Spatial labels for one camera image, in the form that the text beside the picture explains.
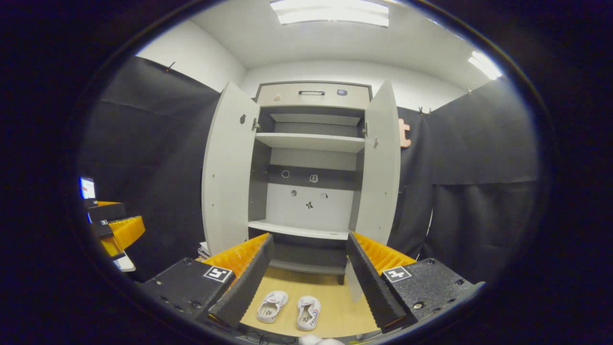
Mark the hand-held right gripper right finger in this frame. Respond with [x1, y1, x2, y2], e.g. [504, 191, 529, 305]
[346, 231, 485, 334]

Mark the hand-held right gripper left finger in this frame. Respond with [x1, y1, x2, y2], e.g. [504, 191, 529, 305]
[139, 233, 275, 330]

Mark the white shoe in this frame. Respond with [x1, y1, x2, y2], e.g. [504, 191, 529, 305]
[296, 296, 322, 332]
[256, 290, 289, 324]

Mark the grey shoe cabinet door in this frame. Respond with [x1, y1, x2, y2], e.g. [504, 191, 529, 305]
[201, 81, 261, 257]
[345, 80, 402, 303]

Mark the grey shoe cabinet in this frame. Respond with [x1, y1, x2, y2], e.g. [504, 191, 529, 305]
[201, 80, 402, 303]

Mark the white side desk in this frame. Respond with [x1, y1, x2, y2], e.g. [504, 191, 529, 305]
[113, 254, 136, 273]

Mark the black backdrop cloth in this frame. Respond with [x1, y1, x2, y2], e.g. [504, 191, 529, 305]
[79, 55, 539, 283]

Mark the ceiling light panel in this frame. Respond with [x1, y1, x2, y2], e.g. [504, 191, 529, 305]
[468, 50, 502, 80]
[270, 0, 389, 27]

